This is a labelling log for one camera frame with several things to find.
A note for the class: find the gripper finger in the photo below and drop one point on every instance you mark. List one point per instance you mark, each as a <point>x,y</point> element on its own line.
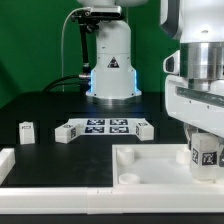
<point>189,130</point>
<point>221,152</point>

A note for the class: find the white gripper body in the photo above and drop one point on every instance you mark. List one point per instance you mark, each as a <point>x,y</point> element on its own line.
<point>203,110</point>

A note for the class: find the white square tabletop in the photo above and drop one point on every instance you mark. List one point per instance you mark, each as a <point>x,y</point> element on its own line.
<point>152,164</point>

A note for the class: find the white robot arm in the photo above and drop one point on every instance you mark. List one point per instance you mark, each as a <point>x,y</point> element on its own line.
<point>174,45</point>

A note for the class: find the fiducial marker sheet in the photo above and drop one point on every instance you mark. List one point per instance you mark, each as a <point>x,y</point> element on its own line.
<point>108,126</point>

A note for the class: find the white obstacle fence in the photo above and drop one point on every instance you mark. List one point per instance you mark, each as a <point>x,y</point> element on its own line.
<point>205,196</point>

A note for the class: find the black camera on stand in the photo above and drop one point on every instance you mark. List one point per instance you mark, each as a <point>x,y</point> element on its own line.
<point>88,19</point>

